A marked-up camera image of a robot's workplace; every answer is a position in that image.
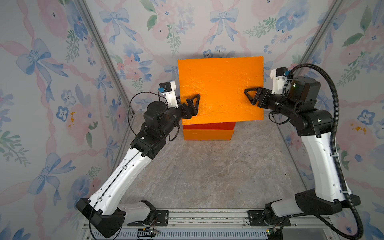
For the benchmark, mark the right corner aluminium post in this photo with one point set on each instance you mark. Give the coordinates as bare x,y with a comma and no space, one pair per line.
321,33

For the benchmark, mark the left corner aluminium post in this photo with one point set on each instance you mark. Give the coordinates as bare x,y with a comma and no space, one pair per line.
91,25

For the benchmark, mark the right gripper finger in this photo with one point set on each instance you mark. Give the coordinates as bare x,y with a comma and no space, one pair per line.
252,94
257,100

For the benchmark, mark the red shoebox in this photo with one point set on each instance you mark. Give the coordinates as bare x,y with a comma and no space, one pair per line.
212,126

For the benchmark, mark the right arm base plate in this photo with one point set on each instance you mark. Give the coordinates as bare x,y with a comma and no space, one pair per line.
257,218

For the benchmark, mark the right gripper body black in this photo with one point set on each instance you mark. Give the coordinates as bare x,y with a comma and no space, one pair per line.
262,99

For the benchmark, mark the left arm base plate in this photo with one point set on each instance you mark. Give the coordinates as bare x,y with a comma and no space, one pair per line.
159,218

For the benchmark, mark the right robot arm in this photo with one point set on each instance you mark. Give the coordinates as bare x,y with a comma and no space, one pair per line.
314,127

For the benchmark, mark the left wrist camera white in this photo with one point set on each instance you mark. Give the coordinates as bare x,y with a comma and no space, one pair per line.
168,91

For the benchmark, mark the orange shoebox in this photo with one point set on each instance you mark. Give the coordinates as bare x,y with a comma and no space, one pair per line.
221,83
208,135

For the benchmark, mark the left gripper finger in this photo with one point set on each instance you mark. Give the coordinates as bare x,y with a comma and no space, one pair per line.
191,111
193,102

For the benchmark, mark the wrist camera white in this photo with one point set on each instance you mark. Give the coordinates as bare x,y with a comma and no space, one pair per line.
168,91
280,81

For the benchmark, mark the corner aluminium post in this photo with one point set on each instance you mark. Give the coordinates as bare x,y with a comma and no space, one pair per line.
91,25
321,33

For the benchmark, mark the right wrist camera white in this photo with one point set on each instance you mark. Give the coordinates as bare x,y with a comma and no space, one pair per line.
280,81

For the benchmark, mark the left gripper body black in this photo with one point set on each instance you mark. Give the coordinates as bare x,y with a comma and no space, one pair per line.
186,109

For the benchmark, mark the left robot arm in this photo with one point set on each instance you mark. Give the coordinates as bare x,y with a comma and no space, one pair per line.
103,209

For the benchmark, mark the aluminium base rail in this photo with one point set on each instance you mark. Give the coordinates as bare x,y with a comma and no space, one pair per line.
225,224

